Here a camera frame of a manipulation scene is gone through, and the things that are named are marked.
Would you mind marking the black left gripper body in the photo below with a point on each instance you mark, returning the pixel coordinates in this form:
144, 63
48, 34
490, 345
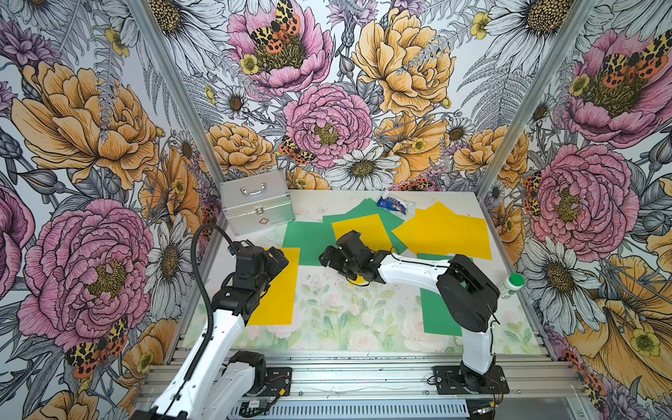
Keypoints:
272, 268

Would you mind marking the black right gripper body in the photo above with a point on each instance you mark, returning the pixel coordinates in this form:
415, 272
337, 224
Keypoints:
351, 267

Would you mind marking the yellow paper sheet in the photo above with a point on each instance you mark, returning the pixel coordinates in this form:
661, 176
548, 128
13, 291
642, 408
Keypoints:
277, 305
372, 232
439, 231

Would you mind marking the large green paper sheet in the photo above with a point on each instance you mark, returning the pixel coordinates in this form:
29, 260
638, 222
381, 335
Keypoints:
435, 315

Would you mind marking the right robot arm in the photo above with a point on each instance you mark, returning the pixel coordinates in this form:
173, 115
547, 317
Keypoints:
468, 294

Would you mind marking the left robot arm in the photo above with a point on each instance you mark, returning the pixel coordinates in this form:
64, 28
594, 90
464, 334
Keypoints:
209, 384

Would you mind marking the blue white snack packet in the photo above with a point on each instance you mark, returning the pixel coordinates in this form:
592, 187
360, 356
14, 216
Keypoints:
394, 203

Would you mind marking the silver metal case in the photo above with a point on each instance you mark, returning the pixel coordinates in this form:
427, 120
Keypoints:
256, 202

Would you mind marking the yellow paper sheet top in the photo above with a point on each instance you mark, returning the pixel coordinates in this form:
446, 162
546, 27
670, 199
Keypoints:
439, 231

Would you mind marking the green cap white bottle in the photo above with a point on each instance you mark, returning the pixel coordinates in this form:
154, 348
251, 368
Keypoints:
511, 285

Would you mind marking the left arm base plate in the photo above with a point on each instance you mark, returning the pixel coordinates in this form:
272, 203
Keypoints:
277, 383

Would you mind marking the aluminium rail frame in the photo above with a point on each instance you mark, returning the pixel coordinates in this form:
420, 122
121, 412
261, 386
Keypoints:
344, 375

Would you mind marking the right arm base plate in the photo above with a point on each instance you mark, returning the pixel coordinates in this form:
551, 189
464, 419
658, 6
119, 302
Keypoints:
460, 380

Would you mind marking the aluminium corner post left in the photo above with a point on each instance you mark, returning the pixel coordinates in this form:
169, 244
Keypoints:
148, 27

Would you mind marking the aluminium corner post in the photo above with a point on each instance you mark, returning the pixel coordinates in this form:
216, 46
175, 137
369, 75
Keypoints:
569, 31
148, 27

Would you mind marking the aluminium corner post right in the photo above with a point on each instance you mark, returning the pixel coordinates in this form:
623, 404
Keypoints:
569, 31

